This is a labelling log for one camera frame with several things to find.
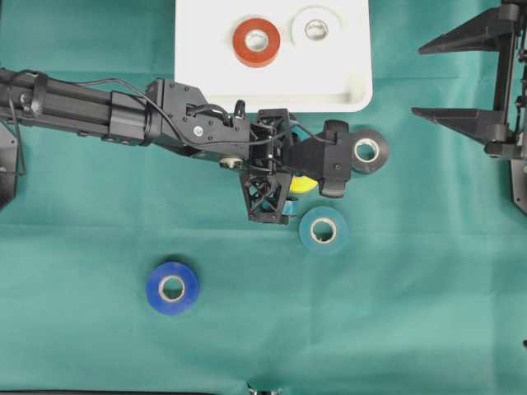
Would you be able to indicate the white plastic tray case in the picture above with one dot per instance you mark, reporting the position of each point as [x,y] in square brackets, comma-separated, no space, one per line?
[334,78]

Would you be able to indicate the white tape roll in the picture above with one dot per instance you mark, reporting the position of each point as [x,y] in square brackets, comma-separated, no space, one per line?
[315,26]

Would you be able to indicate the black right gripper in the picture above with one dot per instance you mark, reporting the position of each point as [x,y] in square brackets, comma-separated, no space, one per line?
[491,128]

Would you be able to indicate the yellow tape roll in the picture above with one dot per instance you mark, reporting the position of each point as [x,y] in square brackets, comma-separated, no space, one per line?
[302,184]

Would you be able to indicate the black tape roll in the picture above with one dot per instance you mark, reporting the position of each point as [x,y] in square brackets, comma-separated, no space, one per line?
[380,146]

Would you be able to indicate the blue tape roll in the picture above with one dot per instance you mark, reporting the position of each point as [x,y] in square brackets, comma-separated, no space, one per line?
[159,301]

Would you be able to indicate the green tape roll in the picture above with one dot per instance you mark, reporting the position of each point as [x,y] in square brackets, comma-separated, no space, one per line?
[328,215]

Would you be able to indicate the red tape roll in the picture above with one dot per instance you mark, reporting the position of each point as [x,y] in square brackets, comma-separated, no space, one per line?
[256,42]

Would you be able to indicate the green table cloth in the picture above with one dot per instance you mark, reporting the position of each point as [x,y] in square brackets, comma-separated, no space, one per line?
[427,297]

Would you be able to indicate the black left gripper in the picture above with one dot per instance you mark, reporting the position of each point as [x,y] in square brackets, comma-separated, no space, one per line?
[257,150]

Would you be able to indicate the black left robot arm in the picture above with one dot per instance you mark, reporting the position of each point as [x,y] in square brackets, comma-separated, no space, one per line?
[31,98]

